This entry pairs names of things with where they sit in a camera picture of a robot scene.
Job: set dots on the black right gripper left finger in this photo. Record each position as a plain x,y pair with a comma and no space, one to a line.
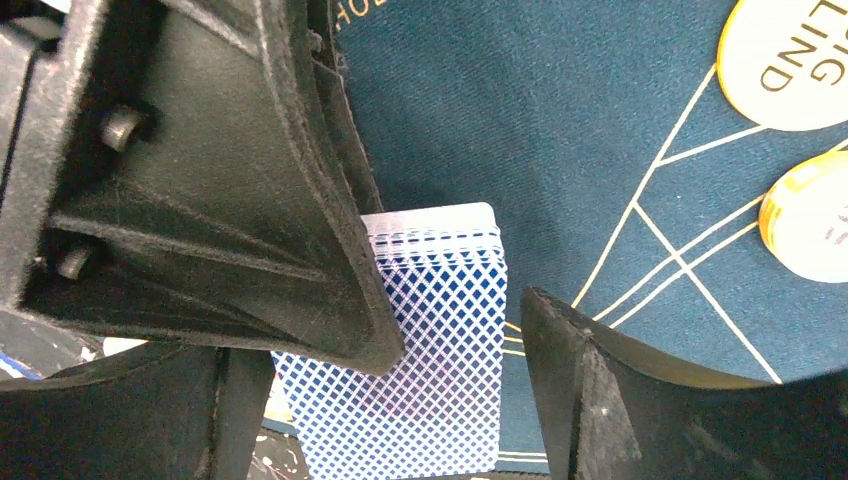
189,171

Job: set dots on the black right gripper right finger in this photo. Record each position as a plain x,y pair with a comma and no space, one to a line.
612,407

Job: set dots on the blue patterned card deck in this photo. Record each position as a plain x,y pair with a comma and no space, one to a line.
436,412

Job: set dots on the red chip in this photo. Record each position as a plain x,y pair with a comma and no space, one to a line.
803,218

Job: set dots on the yellow big blind button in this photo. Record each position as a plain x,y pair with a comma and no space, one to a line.
783,64

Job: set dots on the round blue poker mat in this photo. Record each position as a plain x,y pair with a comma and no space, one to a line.
621,178

